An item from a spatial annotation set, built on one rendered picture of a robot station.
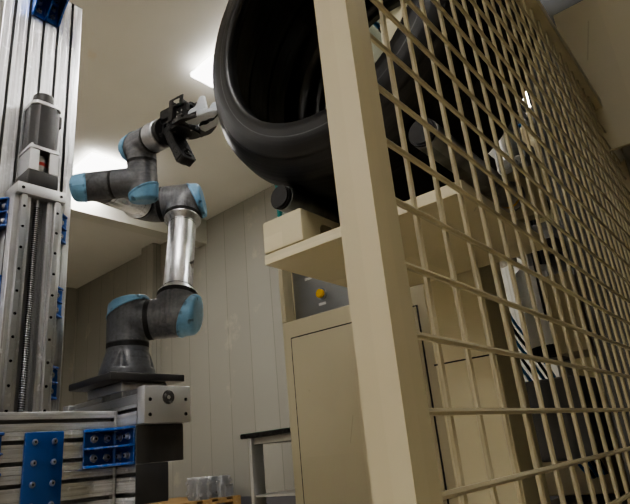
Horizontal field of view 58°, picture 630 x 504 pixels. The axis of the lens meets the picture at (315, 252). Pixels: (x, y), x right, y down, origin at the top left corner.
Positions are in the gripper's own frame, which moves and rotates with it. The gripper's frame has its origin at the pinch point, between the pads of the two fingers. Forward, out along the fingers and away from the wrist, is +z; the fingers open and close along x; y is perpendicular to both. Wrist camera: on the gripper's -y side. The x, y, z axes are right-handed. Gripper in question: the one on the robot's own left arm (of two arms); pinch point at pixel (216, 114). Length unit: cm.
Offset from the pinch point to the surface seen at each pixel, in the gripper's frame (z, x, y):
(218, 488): -390, 356, -140
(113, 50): -280, 124, 213
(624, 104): 77, 22, -16
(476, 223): 57, 5, -37
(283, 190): 28.6, -8.2, -28.5
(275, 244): 26.9, -8.1, -37.9
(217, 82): 14.3, -12.3, -3.5
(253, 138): 24.8, -12.1, -19.0
